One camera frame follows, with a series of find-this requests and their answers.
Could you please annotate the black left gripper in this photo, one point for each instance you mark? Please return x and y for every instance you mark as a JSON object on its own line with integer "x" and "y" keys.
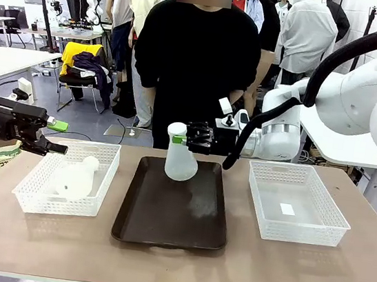
{"x": 17, "y": 120}

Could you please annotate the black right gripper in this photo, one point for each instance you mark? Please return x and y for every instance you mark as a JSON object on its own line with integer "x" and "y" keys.
{"x": 224, "y": 142}

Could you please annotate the translucent white conical flask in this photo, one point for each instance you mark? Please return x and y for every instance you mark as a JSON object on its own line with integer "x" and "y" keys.
{"x": 72, "y": 181}
{"x": 180, "y": 166}

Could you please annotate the person's left forearm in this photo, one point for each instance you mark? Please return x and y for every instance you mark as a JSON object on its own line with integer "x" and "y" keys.
{"x": 236, "y": 98}

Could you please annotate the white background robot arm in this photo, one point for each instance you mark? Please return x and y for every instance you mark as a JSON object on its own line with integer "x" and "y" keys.
{"x": 93, "y": 3}

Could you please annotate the paper bag with green print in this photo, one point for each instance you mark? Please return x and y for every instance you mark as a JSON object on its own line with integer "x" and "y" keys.
{"x": 0, "y": 158}

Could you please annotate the person in black shirt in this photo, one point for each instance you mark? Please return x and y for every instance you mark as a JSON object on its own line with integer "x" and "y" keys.
{"x": 193, "y": 79}

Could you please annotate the white perforated plastic basket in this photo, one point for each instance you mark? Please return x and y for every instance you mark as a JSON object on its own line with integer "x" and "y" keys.
{"x": 61, "y": 206}

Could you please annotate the purple garment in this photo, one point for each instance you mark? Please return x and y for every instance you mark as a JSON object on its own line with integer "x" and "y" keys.
{"x": 99, "y": 77}

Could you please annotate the dark brown plastic tray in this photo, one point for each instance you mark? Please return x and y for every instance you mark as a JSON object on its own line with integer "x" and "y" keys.
{"x": 165, "y": 211}

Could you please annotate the yellow garment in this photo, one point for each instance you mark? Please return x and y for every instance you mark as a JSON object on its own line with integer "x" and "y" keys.
{"x": 69, "y": 54}

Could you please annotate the cluttered background desk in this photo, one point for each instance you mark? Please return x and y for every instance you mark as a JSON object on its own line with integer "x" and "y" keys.
{"x": 67, "y": 33}

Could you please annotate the white paper label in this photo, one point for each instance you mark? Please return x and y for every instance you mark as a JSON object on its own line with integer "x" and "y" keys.
{"x": 288, "y": 209}

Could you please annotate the black tripod stand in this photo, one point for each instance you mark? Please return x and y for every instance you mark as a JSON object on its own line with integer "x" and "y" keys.
{"x": 47, "y": 21}

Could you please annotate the black office chair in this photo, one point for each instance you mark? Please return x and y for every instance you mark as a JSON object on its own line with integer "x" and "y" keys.
{"x": 10, "y": 25}

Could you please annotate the white perforated basket with label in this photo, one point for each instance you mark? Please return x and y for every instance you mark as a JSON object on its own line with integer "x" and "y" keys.
{"x": 294, "y": 231}

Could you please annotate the figure in black jacket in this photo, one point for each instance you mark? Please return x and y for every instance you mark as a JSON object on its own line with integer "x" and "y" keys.
{"x": 271, "y": 23}

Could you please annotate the figure in blue shirt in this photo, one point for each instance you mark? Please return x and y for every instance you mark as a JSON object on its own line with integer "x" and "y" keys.
{"x": 256, "y": 11}

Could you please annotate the white side table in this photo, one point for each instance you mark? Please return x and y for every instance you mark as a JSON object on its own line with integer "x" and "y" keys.
{"x": 347, "y": 149}

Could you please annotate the mannequin in white dress shirt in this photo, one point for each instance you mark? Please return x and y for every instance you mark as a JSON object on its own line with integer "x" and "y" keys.
{"x": 306, "y": 35}

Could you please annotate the mannequin in white tank top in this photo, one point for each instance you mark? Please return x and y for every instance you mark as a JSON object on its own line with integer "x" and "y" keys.
{"x": 123, "y": 3}

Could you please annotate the hanging black jacket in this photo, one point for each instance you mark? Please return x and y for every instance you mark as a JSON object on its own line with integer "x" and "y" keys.
{"x": 341, "y": 22}

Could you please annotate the black light stand pole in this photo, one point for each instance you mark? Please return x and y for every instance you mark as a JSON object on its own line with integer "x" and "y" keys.
{"x": 363, "y": 42}

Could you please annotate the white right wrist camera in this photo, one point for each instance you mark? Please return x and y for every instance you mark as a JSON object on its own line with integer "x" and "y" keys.
{"x": 226, "y": 106}

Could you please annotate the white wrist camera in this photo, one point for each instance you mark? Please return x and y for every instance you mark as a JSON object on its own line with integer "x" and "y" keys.
{"x": 26, "y": 90}
{"x": 226, "y": 106}

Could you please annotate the metal frame chair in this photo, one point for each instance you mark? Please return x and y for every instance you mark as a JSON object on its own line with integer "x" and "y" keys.
{"x": 77, "y": 89}

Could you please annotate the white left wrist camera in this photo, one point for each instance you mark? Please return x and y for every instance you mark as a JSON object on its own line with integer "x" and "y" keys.
{"x": 26, "y": 90}

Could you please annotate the metal floor base plate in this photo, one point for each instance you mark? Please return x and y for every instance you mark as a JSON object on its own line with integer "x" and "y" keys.
{"x": 120, "y": 131}

